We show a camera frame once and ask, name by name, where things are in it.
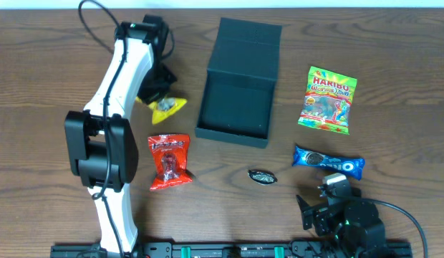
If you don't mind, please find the yellow snack bag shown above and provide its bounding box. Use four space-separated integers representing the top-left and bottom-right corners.
147 97 187 125

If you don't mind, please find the red snack bag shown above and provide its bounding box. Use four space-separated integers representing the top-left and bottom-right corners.
148 134 193 191

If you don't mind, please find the green Haribo gummy bag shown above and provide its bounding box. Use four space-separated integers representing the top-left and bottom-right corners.
297 66 357 135

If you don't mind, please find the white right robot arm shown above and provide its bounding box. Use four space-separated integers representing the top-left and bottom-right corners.
296 178 395 258

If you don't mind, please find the blue Oreo cookie pack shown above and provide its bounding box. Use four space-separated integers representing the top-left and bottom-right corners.
292 146 365 181

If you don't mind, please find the small black candy wrapper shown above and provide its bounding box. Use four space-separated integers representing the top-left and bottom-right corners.
248 170 277 186

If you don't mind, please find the black open box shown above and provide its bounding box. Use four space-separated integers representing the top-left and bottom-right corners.
195 18 281 148

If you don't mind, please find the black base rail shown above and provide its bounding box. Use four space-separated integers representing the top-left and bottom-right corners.
49 240 413 258

